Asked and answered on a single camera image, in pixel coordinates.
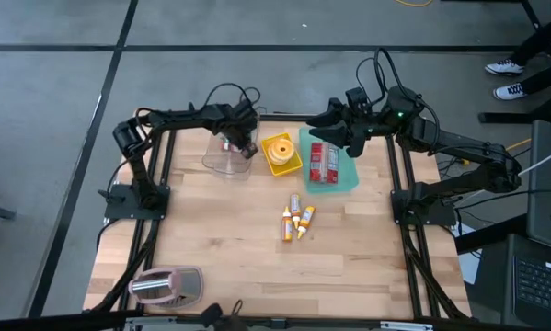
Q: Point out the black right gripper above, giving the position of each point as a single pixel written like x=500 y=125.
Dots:
x=364 y=126

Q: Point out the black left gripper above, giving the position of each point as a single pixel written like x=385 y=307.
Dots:
x=238 y=124

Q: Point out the clear plastic bin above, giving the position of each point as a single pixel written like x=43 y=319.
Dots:
x=224 y=167

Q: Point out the red snack packets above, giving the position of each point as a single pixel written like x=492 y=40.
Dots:
x=323 y=165

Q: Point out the orange glue bottle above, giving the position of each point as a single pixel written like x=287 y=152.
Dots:
x=295 y=204
x=287 y=227
x=306 y=218

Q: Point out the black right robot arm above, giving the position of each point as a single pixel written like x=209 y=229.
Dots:
x=459 y=142

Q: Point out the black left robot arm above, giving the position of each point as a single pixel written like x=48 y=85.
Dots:
x=187 y=117

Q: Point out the yellow plastic basket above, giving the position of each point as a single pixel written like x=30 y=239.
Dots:
x=290 y=167

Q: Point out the teal translucent bin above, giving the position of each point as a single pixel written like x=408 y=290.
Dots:
x=346 y=181

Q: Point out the black desk foot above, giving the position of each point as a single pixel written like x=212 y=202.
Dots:
x=509 y=117

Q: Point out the person's white shoe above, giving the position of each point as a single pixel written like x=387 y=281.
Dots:
x=502 y=68
x=509 y=91

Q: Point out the person's leg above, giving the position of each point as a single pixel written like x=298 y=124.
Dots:
x=546 y=76
x=542 y=39

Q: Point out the dark gray monitor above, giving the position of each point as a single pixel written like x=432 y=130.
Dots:
x=548 y=184

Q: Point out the dark laptop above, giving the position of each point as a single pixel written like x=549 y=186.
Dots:
x=539 y=280

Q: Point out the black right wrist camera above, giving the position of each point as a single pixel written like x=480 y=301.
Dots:
x=358 y=99

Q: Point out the black metal table frame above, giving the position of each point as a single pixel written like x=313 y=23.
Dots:
x=293 y=117

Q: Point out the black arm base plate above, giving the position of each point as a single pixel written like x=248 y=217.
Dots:
x=440 y=216
x=118 y=209

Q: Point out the black front rail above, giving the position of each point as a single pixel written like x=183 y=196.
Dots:
x=49 y=322

